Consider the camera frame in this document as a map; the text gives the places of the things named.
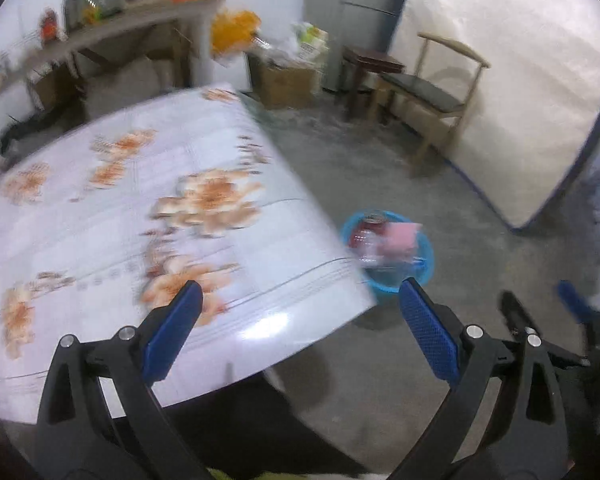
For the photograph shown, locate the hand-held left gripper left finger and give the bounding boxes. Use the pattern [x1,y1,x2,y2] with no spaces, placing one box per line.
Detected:
[36,280,204,480]

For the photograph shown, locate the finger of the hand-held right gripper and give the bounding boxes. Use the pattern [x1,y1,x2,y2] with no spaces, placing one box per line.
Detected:
[557,281,600,356]
[500,291,538,343]

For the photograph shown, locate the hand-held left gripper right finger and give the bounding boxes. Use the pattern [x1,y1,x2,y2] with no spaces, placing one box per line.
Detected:
[389,277,570,480]

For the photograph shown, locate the blue mesh wastebasket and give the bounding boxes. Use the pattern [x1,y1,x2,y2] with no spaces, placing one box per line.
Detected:
[340,210,437,295]

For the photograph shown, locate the pink soft pad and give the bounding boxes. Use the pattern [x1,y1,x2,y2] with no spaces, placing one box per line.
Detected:
[380,222,423,258]

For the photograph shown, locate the floral tablecloth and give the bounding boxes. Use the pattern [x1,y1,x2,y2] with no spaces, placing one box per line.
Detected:
[0,85,378,423]

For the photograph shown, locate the white mattress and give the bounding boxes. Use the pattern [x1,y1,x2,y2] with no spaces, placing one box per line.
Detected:
[386,0,600,233]

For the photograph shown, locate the wooden chair with dark seat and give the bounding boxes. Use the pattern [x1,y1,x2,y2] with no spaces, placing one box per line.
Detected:
[370,31,492,177]

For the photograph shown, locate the white sack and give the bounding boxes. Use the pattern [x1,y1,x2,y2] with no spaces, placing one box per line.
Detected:
[82,55,168,121]

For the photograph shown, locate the black cloth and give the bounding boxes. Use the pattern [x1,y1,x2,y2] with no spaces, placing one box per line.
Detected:
[0,105,81,156]

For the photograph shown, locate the large cardboard box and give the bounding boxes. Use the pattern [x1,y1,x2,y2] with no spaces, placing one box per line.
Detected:
[247,52,321,110]

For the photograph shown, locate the dark wooden stool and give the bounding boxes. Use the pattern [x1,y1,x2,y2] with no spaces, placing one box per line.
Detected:
[341,45,406,121]

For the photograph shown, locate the clear plastic bags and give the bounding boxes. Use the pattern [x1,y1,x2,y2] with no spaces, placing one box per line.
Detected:
[252,42,301,68]

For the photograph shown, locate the yellow plastic bag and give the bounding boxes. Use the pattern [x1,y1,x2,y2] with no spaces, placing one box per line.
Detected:
[211,10,262,58]

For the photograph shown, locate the green white package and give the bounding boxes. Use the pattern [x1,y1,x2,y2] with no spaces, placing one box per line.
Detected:
[295,21,331,63]

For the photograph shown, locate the grey side table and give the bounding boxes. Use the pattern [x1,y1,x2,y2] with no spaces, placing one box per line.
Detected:
[0,0,226,161]

